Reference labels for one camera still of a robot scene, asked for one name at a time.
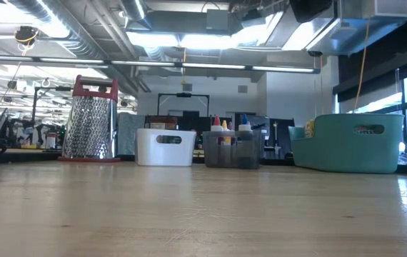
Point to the red-capped dropper bottle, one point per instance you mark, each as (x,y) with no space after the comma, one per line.
(217,121)

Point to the yellow-orange dropper bottle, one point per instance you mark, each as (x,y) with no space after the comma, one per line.
(225,125)

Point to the yellow mini cereal box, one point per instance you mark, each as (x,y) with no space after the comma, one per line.
(309,128)

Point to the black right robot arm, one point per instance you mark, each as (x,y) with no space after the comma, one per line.
(310,9)

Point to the grey plastic bin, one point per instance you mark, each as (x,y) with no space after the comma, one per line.
(232,153)

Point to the white plastic bin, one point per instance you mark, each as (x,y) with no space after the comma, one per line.
(164,153)

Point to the ceiling light bar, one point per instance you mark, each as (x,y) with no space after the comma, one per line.
(153,63)

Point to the grey ceiling box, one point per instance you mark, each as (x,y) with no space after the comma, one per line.
(217,19)

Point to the green plastic bin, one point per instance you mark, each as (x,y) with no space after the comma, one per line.
(350,150)

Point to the grey ceiling air unit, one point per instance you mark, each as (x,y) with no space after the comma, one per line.
(350,35)

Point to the black rectangular frame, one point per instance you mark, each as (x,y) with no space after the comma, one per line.
(184,95)

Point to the silver ventilation duct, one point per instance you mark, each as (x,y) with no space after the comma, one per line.
(78,46)

